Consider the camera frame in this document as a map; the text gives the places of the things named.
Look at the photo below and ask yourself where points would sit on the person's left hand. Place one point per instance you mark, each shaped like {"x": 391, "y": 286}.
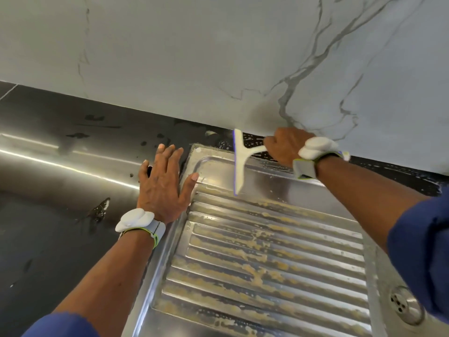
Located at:
{"x": 165, "y": 189}

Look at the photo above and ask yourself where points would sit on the person's right hand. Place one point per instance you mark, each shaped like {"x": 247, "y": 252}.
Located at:
{"x": 287, "y": 145}

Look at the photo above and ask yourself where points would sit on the blue white squeegee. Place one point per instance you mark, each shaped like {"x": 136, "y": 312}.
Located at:
{"x": 239, "y": 161}

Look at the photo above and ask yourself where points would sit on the stainless steel sink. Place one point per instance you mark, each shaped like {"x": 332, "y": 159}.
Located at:
{"x": 266, "y": 263}

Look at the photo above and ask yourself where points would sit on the person's right forearm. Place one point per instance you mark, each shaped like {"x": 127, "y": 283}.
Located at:
{"x": 365, "y": 196}

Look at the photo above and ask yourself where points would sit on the person's left forearm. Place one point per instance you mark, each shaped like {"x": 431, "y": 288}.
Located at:
{"x": 105, "y": 287}

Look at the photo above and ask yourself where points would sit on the white left wrist tracker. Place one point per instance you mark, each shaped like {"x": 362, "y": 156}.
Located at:
{"x": 139, "y": 221}

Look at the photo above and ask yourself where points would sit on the metal drain strainer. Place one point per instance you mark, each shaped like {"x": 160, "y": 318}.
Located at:
{"x": 407, "y": 305}

